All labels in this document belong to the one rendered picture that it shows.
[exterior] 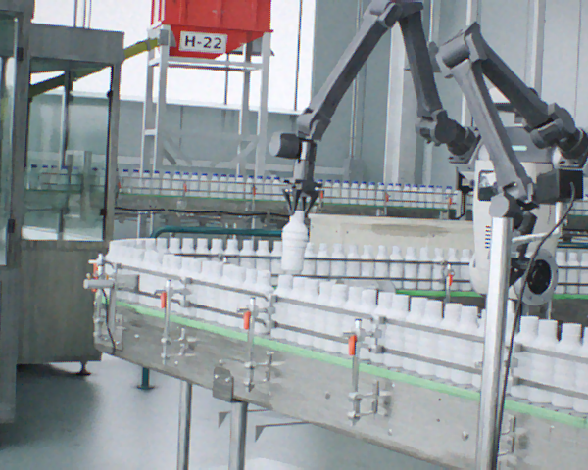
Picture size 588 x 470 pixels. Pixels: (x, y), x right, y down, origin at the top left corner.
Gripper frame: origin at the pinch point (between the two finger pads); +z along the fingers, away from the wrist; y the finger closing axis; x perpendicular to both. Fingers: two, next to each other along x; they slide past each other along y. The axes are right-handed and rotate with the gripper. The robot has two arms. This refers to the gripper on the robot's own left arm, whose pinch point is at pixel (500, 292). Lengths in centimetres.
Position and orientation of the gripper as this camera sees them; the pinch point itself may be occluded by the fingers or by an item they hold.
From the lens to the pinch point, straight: 301.5
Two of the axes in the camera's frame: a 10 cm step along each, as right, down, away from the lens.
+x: 7.6, 3.6, 5.4
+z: -3.4, 9.3, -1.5
